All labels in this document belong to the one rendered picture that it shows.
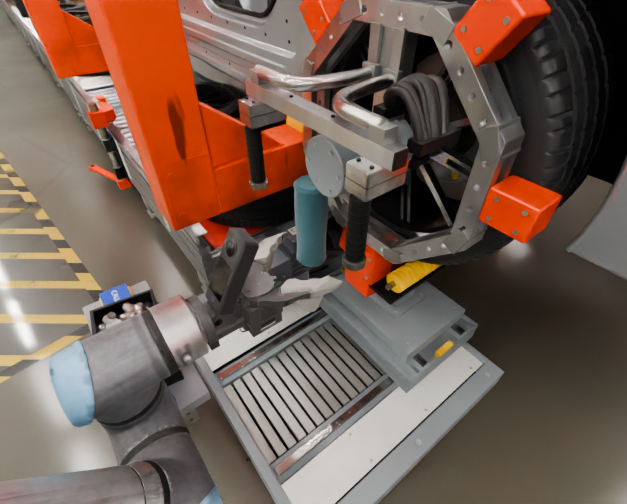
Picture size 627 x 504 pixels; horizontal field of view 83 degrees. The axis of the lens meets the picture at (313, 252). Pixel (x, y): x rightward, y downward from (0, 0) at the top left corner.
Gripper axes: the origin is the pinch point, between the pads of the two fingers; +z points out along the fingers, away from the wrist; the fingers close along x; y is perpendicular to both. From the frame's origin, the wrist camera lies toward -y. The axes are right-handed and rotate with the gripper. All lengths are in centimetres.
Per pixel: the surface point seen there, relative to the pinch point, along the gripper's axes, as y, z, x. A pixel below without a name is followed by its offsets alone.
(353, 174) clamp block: -10.8, 8.1, -0.6
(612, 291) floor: 82, 148, 30
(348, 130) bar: -15.1, 11.1, -5.6
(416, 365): 66, 38, 5
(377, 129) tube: -17.2, 11.1, 0.3
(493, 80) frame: -20.2, 34.2, 2.7
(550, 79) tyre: -21.0, 38.9, 9.2
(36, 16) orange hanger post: -2, -5, -253
